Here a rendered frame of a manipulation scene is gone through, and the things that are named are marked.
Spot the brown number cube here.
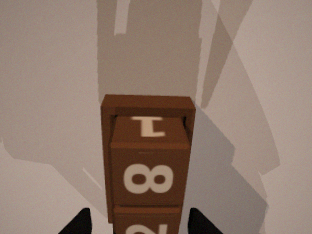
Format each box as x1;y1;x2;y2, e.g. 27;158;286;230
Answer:
108;115;191;205
112;203;182;234

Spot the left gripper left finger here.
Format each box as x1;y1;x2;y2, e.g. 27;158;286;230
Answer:
58;208;92;234

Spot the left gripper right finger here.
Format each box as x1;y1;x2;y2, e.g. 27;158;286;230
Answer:
188;208;223;234

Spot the brown rectangular tray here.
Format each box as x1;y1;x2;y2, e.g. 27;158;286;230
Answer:
101;94;196;224

